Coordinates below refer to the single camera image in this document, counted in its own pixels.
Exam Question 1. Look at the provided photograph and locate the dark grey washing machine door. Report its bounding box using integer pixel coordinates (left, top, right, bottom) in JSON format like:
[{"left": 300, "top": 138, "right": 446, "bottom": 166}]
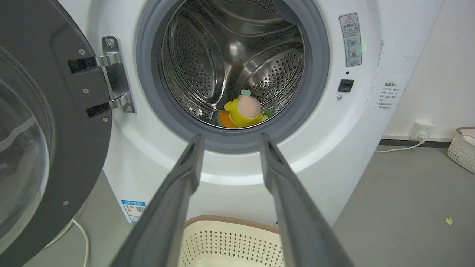
[{"left": 0, "top": 0, "right": 113, "bottom": 267}]

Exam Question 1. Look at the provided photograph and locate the white wall power socket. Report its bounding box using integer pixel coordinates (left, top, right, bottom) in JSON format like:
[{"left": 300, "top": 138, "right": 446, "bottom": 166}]
[{"left": 409, "top": 120, "right": 437, "bottom": 141}]

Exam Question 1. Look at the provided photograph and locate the white perforated basket brown rim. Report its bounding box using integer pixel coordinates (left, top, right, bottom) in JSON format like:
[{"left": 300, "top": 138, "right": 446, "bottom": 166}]
[{"left": 447, "top": 127, "right": 475, "bottom": 175}]

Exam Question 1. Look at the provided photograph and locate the cream perforated laundry basket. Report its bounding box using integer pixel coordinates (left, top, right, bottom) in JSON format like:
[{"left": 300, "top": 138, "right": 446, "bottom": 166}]
[{"left": 179, "top": 215, "right": 285, "bottom": 267}]

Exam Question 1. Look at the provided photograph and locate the chrome door hinge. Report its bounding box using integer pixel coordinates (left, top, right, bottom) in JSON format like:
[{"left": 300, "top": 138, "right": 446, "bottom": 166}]
[{"left": 96, "top": 36, "right": 136, "bottom": 114}]

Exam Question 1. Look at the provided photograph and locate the white front-load washing machine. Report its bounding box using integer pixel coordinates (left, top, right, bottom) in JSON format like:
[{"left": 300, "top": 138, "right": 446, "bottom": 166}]
[{"left": 56, "top": 0, "right": 446, "bottom": 227}]

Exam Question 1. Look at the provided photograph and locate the white cable on floor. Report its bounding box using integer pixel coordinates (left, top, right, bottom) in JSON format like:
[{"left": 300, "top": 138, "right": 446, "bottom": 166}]
[{"left": 42, "top": 218, "right": 91, "bottom": 267}]

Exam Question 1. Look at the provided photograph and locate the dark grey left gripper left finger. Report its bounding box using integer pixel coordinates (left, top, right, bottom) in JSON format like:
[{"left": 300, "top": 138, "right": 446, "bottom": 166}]
[{"left": 111, "top": 134, "right": 205, "bottom": 267}]

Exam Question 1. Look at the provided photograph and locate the white power cable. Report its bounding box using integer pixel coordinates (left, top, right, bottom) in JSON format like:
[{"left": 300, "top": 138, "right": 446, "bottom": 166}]
[{"left": 375, "top": 134, "right": 427, "bottom": 153}]

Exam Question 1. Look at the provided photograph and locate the blue energy label sticker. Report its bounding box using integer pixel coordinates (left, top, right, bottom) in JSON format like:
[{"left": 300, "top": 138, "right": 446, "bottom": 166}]
[{"left": 121, "top": 200, "right": 147, "bottom": 224}]

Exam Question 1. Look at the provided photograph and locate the grey warning sticker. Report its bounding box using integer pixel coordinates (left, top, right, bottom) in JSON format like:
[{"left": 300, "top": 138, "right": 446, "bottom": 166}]
[{"left": 338, "top": 13, "right": 363, "bottom": 67}]

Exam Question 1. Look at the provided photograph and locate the yellow plush doll toy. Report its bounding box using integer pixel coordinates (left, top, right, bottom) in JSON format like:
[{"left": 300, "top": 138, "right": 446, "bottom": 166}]
[{"left": 217, "top": 89, "right": 274, "bottom": 129}]

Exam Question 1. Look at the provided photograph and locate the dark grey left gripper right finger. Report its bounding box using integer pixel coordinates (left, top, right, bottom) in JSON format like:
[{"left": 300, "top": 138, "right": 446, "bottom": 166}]
[{"left": 259, "top": 133, "right": 354, "bottom": 267}]

